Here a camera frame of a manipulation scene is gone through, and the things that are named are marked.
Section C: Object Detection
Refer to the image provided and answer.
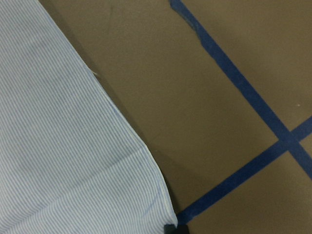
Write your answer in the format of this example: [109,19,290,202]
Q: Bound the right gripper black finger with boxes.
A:
[164,224,189,234]

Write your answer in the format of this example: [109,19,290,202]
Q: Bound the light blue striped shirt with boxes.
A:
[0,0,177,234]

